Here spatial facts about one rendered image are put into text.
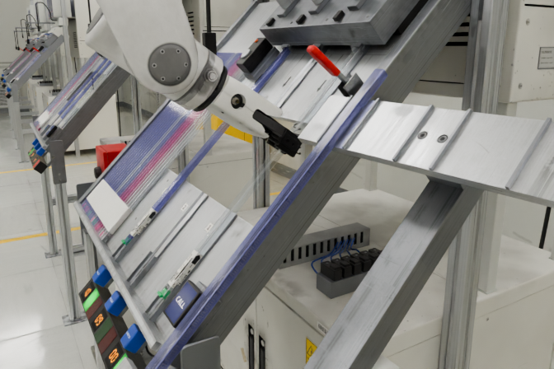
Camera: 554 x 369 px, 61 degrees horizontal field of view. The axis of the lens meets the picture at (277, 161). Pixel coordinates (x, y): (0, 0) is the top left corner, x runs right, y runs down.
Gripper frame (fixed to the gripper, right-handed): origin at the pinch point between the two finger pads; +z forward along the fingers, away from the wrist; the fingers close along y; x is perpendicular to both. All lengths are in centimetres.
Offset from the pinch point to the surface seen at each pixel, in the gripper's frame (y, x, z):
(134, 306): 1.8, 32.0, -6.9
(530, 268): -7, -7, 68
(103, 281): 20.7, 36.1, -5.2
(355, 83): -6.9, -11.9, 1.2
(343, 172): -10.0, 0.5, 4.8
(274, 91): 15.7, -9.2, 2.5
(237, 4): 135, -60, 29
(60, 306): 146, 92, 35
